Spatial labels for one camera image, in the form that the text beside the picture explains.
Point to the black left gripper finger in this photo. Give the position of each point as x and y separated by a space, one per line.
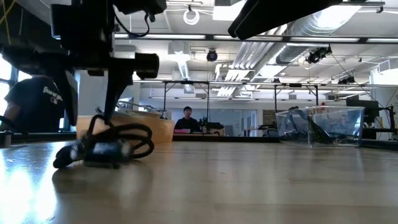
118 84
70 93

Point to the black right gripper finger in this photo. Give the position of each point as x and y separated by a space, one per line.
280 15
241 15

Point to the person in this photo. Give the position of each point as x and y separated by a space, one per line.
34 105
187 124

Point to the overhead light bar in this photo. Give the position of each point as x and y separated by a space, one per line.
311 39

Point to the orange plastic bin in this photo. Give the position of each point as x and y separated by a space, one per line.
158 130

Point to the clear plastic bin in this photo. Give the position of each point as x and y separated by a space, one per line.
345 124

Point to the black computer monitor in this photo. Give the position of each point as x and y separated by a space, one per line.
370 107

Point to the silver ventilation duct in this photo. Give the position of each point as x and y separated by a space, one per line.
311 46

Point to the black round ceiling camera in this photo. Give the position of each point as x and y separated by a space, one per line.
212 55

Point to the black ceiling camera cluster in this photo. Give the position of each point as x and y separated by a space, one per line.
317 54

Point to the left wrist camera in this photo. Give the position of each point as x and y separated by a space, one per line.
140 6

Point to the black background rig frame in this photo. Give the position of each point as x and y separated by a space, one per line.
186 82

